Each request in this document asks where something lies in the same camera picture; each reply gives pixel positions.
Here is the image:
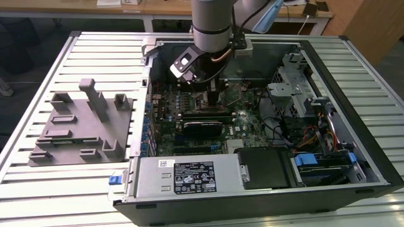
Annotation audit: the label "wooden cabinet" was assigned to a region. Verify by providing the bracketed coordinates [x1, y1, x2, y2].
[322, 0, 404, 68]

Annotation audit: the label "black graphics card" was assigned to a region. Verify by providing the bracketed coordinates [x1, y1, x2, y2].
[182, 121, 224, 138]

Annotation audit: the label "CPU socket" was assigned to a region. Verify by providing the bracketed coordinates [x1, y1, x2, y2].
[192, 91, 230, 113]

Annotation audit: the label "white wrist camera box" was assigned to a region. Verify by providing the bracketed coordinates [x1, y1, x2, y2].
[230, 33, 254, 59]

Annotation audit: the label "metal drive cage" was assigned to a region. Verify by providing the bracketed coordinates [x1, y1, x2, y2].
[267, 53, 332, 119]

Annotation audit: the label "black RAM stick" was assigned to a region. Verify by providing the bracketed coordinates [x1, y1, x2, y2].
[182, 117, 236, 124]

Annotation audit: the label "metal socket cover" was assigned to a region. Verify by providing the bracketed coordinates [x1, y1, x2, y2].
[220, 82, 251, 107]

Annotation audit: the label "green motherboard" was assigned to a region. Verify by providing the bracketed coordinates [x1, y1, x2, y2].
[148, 80, 272, 157]

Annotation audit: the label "white wrist camera black face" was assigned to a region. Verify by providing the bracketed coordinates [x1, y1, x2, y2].
[170, 46, 206, 84]

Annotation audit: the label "black camera cable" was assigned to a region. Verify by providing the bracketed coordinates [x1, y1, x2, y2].
[192, 56, 228, 83]
[210, 0, 276, 64]

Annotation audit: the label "wooden desk white legs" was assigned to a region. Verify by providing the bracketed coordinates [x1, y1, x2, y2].
[0, 0, 335, 36]

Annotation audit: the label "silver power supply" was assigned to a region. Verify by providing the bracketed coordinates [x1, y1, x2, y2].
[124, 155, 246, 198]

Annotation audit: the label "silver chipset heatsink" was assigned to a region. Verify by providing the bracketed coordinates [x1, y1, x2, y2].
[226, 139, 246, 150]

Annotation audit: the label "white charging cable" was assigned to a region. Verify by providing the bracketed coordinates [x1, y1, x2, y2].
[298, 13, 312, 35]

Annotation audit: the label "grey parts rack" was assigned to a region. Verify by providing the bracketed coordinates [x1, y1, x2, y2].
[27, 78, 140, 167]

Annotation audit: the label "black open PC case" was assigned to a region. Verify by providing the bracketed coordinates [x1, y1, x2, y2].
[112, 35, 404, 227]

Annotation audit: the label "hard disk in blue carrier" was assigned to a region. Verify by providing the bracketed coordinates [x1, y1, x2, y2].
[292, 152, 358, 186]

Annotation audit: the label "coloured power wires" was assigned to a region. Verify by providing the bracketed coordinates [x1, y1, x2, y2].
[292, 113, 336, 154]

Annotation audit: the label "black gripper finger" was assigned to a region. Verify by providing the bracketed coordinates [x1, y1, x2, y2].
[204, 80, 214, 106]
[212, 79, 222, 107]

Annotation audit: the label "black plastic cover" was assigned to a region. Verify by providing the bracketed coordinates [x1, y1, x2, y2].
[236, 147, 299, 190]

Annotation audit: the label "black phone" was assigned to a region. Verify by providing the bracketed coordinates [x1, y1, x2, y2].
[302, 3, 320, 17]

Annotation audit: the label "green RAM stick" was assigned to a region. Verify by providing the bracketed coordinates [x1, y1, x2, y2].
[50, 138, 102, 144]

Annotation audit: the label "white furniture foot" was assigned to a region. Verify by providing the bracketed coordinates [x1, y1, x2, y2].
[0, 77, 15, 96]

